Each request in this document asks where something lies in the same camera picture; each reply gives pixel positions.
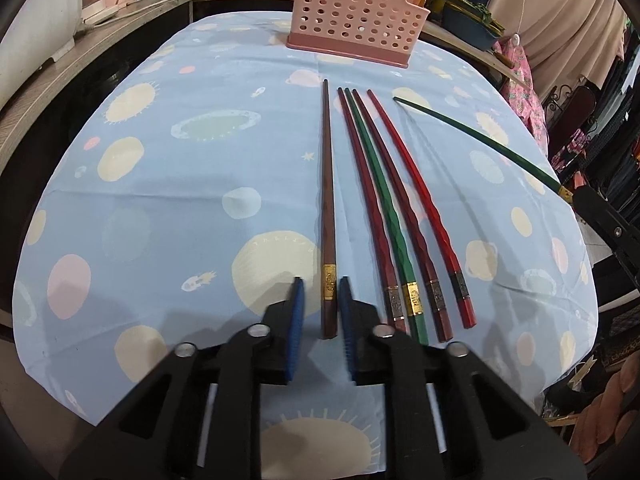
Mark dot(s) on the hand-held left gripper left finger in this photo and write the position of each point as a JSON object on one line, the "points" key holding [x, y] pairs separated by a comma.
{"points": [[295, 330]]}

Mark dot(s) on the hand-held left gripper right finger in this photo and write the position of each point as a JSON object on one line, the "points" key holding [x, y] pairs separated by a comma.
{"points": [[347, 330]]}

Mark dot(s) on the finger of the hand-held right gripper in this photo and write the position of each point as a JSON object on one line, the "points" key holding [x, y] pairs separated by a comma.
{"points": [[612, 225]]}

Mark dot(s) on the dark red chopstick silver band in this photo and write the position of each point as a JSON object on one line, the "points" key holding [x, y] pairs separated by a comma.
{"points": [[395, 302], [435, 292]]}

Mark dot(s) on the green chopstick gold band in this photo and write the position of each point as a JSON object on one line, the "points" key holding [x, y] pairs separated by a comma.
{"points": [[414, 297], [564, 192]]}

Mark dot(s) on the brown chopstick gold band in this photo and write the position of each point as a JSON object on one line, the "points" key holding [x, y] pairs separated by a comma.
{"points": [[327, 210]]}

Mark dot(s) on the pink perforated utensil holder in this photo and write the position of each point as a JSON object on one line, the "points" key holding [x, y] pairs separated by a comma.
{"points": [[350, 15]]}

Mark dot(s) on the pink floral garment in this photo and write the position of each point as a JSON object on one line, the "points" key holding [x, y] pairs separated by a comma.
{"points": [[525, 100]]}

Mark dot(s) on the blue planet print tablecloth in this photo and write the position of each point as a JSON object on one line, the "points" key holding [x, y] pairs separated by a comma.
{"points": [[175, 210]]}

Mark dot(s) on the pink padded cushion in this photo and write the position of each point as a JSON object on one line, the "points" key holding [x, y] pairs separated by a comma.
{"points": [[600, 410]]}

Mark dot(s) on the beige curtain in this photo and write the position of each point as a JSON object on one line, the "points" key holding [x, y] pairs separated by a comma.
{"points": [[560, 20]]}

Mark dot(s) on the dark blue basin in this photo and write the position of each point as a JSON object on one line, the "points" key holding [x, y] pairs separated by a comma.
{"points": [[470, 30]]}

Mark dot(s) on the white plastic tub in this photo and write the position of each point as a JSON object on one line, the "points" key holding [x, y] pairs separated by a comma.
{"points": [[35, 25]]}

